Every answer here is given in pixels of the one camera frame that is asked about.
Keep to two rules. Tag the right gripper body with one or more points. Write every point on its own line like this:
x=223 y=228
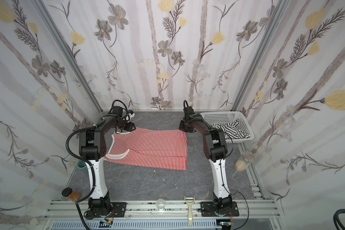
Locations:
x=184 y=125

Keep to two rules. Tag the red white striped tank top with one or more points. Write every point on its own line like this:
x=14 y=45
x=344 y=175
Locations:
x=165 y=149

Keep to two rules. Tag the brown spice jar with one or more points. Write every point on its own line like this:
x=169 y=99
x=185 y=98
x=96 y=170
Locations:
x=71 y=194

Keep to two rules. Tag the clear glass cup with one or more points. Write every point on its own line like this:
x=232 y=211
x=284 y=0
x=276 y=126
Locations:
x=160 y=204

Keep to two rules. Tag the glass jar with lid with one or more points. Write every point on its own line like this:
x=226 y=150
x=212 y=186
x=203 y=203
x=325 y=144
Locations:
x=244 y=161

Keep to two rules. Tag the aluminium front rail frame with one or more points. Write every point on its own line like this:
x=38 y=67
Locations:
x=254 y=214

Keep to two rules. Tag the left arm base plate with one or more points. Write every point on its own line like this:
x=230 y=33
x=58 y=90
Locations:
x=115 y=209

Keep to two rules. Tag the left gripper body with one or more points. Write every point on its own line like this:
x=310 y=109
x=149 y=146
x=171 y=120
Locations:
x=128 y=126

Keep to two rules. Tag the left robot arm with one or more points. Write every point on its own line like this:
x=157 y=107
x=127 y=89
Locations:
x=89 y=146

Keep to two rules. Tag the white plastic basket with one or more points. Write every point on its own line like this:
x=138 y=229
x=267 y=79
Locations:
x=228 y=117

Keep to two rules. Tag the teal ceramic cup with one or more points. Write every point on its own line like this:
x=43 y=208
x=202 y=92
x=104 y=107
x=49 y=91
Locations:
x=81 y=164

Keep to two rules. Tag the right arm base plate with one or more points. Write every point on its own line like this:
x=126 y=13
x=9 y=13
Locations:
x=207 y=210

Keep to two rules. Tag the cream vegetable peeler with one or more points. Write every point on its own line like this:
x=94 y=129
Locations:
x=190 y=202

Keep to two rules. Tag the black white striped tank top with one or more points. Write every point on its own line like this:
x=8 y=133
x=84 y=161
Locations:
x=232 y=131

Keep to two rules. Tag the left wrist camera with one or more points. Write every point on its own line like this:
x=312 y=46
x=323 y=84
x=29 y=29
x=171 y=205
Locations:
x=129 y=115

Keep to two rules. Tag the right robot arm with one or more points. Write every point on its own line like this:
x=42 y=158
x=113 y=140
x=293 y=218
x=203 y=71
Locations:
x=216 y=151

